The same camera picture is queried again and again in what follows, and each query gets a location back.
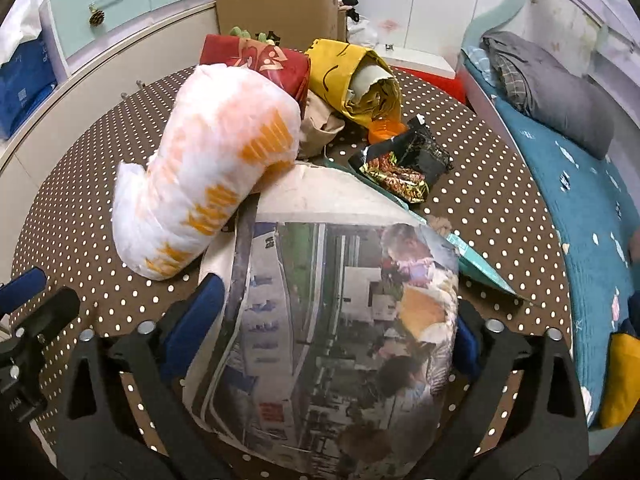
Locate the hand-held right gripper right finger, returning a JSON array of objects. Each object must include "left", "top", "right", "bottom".
[{"left": 415, "top": 305, "right": 591, "bottom": 480}]

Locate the printed newspaper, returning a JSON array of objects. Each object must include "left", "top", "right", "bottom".
[{"left": 182, "top": 162, "right": 461, "bottom": 476}]

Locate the black snack wrapper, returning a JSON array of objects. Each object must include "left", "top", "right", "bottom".
[{"left": 348, "top": 116, "right": 455, "bottom": 203}]

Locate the white low cabinet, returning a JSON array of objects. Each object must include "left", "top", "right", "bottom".
[{"left": 0, "top": 0, "right": 221, "bottom": 171}]

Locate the teal printed mattress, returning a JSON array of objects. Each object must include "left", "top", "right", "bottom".
[{"left": 492, "top": 95, "right": 640, "bottom": 428}]

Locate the red snack wrapper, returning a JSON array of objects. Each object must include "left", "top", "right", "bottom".
[{"left": 200, "top": 34, "right": 312, "bottom": 111}]

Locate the red cooler with white lid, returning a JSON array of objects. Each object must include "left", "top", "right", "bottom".
[{"left": 385, "top": 42, "right": 468, "bottom": 106}]

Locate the navy cloth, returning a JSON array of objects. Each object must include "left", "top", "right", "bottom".
[{"left": 622, "top": 292, "right": 640, "bottom": 336}]

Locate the white shopping bag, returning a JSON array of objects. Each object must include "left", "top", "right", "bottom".
[{"left": 0, "top": 0, "right": 41, "bottom": 61}]

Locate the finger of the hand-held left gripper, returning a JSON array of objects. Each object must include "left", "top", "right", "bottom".
[
  {"left": 0, "top": 267, "right": 48, "bottom": 316},
  {"left": 0, "top": 287, "right": 81, "bottom": 356}
]

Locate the white and orange plastic bag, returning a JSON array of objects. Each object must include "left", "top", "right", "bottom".
[{"left": 111, "top": 62, "right": 302, "bottom": 281}]

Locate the white wardrobe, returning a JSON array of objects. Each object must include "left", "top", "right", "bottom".
[{"left": 330, "top": 0, "right": 536, "bottom": 76}]

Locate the orange plastic cap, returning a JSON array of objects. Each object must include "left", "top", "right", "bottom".
[{"left": 367, "top": 117, "right": 405, "bottom": 145}]

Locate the beige paper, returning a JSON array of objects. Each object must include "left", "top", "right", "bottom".
[{"left": 299, "top": 92, "right": 346, "bottom": 158}]

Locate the grey blanket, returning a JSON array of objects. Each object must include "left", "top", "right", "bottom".
[{"left": 482, "top": 31, "right": 615, "bottom": 161}]

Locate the yellow cloth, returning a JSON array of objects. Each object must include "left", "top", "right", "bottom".
[{"left": 600, "top": 332, "right": 640, "bottom": 428}]

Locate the brown polka-dot tablecloth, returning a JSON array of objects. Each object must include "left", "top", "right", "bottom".
[{"left": 10, "top": 62, "right": 573, "bottom": 480}]

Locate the yellow packet with black print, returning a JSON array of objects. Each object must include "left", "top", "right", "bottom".
[{"left": 305, "top": 38, "right": 403, "bottom": 126}]

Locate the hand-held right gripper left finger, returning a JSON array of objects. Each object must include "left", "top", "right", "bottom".
[{"left": 55, "top": 275, "right": 226, "bottom": 480}]

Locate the blue checked cloth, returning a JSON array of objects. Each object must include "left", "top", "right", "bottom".
[{"left": 461, "top": 46, "right": 501, "bottom": 88}]

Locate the brown cardboard box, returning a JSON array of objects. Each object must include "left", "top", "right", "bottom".
[{"left": 214, "top": 0, "right": 347, "bottom": 63}]

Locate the teal paper sheet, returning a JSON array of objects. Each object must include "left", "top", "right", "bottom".
[{"left": 395, "top": 195, "right": 523, "bottom": 298}]

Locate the blue bag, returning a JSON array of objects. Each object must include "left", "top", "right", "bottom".
[{"left": 0, "top": 35, "right": 58, "bottom": 138}]

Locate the mint bunk bed frame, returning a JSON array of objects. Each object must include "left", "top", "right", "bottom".
[{"left": 457, "top": 0, "right": 640, "bottom": 441}]

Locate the wide mint drawer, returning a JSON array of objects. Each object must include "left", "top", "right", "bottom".
[{"left": 50, "top": 0, "right": 153, "bottom": 58}]

